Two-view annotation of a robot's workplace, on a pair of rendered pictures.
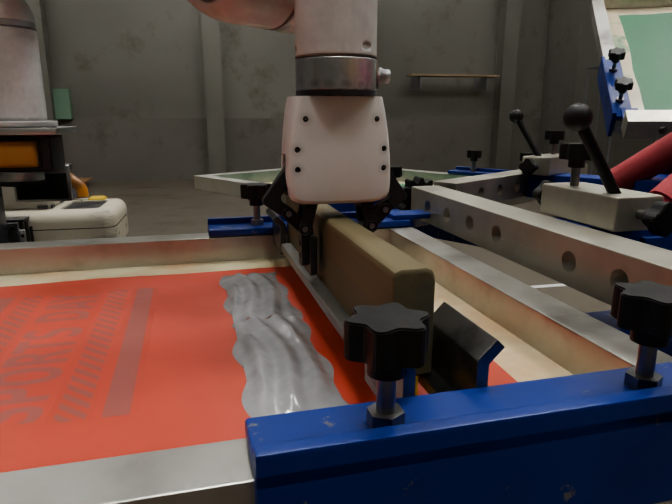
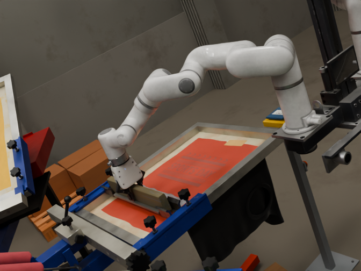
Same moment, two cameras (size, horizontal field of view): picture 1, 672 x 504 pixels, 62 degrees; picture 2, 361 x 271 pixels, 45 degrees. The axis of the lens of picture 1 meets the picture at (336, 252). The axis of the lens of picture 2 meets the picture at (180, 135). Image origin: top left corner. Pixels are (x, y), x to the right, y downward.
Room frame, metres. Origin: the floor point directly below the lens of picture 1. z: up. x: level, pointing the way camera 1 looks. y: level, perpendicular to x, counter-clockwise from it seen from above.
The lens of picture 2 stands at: (2.12, -0.20, 1.79)
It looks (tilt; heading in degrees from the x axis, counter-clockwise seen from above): 21 degrees down; 164
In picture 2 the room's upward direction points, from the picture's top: 23 degrees counter-clockwise
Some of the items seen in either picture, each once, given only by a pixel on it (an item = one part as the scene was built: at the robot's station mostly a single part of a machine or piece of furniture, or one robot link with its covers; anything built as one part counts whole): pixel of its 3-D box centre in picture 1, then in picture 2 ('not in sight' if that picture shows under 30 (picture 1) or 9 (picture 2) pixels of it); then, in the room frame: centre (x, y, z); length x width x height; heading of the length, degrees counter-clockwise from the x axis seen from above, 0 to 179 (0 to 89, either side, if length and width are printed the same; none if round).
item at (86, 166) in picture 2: not in sight; (75, 185); (-2.05, -0.17, 0.19); 1.04 x 0.73 x 0.38; 102
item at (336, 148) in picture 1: (335, 142); (125, 170); (0.54, 0.00, 1.13); 0.10 x 0.08 x 0.11; 105
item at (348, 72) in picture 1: (343, 75); (117, 158); (0.54, -0.01, 1.19); 0.09 x 0.07 x 0.03; 105
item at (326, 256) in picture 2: not in sight; (308, 197); (0.46, 0.78, 0.48); 0.22 x 0.22 x 0.96; 15
